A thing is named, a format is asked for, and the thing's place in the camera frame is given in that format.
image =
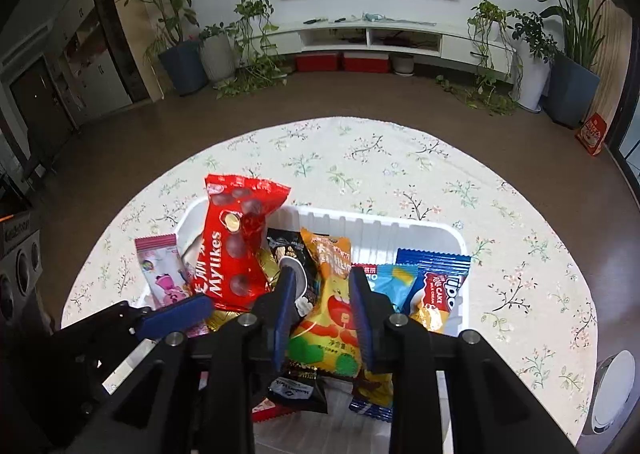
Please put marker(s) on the built-in wall cabinet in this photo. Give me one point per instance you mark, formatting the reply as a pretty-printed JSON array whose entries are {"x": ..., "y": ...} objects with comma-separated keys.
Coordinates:
[{"x": 100, "y": 74}]

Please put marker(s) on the red paper bag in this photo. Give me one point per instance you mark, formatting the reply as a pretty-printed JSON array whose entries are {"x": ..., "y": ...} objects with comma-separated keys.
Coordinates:
[{"x": 592, "y": 134}]

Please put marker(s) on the small white pot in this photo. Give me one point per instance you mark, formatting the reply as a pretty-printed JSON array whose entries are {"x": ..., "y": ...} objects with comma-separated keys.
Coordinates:
[{"x": 402, "y": 65}]

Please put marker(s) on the blue cake snack packet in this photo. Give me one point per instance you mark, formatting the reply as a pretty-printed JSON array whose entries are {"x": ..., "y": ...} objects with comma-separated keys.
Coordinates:
[{"x": 440, "y": 284}]

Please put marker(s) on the orange green snack packet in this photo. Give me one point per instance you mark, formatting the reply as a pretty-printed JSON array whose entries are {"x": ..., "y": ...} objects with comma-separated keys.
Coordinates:
[{"x": 330, "y": 304}]

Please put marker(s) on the large-leaf plant in blue pot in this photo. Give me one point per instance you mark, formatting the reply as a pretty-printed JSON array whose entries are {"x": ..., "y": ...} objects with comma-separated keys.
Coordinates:
[{"x": 570, "y": 94}]

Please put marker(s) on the white trash bin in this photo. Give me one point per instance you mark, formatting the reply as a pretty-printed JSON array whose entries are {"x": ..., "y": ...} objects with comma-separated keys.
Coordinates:
[{"x": 612, "y": 394}]

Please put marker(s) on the black nut-print snack packet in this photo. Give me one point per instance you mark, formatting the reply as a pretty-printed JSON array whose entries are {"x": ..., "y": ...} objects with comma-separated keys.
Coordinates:
[{"x": 287, "y": 246}]

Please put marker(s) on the yellow brown snack packet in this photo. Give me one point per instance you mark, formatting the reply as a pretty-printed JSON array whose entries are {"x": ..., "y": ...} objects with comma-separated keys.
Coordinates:
[{"x": 375, "y": 386}]

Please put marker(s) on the red chocolate-ball snack packet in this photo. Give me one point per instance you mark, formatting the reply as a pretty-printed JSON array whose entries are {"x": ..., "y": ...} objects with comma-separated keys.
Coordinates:
[{"x": 225, "y": 254}]

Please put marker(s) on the bushy plant in white pot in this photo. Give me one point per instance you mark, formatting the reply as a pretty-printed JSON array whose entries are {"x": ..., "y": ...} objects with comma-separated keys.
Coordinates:
[{"x": 530, "y": 84}]

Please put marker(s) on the trailing plant in grey pot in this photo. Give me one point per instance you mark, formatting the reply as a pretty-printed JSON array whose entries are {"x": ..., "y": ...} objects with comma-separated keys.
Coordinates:
[{"x": 217, "y": 59}]

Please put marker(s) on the blue fish-print snack packet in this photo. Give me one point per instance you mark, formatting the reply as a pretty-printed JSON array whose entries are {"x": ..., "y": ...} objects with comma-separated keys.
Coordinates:
[{"x": 390, "y": 284}]

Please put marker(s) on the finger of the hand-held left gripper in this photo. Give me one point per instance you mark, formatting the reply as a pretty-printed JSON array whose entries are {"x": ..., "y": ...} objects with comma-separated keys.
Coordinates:
[{"x": 175, "y": 315}]

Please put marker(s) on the red storage box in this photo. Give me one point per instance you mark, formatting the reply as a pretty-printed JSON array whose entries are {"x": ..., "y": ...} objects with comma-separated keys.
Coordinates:
[
  {"x": 365, "y": 63},
  {"x": 317, "y": 62}
]

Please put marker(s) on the leafy tree in blue pot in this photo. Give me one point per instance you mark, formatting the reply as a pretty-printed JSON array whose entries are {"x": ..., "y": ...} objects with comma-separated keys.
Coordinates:
[{"x": 185, "y": 69}]

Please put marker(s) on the black blue-label snack packet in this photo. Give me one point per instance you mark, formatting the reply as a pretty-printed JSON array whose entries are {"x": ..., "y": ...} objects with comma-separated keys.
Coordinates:
[{"x": 300, "y": 391}]

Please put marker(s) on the red white snack packet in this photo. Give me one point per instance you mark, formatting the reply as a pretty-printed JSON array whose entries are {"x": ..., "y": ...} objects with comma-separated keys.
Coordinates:
[{"x": 270, "y": 414}]

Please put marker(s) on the blue striped snack packet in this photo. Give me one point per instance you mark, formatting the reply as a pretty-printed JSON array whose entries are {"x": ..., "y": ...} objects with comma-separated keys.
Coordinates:
[{"x": 370, "y": 411}]

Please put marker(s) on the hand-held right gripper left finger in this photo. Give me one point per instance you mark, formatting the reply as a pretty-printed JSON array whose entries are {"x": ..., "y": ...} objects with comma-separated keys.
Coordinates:
[{"x": 282, "y": 324}]

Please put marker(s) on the pink snack packet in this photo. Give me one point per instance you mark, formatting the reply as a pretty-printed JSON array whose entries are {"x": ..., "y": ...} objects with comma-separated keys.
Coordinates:
[{"x": 160, "y": 269}]

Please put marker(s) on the white plastic tray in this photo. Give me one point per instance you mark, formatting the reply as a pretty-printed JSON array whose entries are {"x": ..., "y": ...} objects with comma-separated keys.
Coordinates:
[{"x": 380, "y": 234}]

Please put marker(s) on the white television cabinet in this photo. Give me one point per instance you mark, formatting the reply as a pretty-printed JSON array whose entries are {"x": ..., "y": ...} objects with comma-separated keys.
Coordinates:
[{"x": 450, "y": 41}]

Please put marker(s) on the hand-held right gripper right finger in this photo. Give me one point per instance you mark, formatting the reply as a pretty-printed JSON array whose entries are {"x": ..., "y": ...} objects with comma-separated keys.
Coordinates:
[{"x": 361, "y": 324}]

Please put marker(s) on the dark door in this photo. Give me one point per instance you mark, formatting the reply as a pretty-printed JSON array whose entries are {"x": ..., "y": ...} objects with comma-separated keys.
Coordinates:
[{"x": 40, "y": 99}]

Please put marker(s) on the trailing vine plant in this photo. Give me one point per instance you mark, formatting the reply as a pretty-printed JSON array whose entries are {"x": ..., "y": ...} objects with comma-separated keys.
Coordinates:
[{"x": 487, "y": 19}]

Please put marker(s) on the small teal object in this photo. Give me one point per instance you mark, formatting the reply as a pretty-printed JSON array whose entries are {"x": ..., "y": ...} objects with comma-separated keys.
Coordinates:
[{"x": 375, "y": 16}]

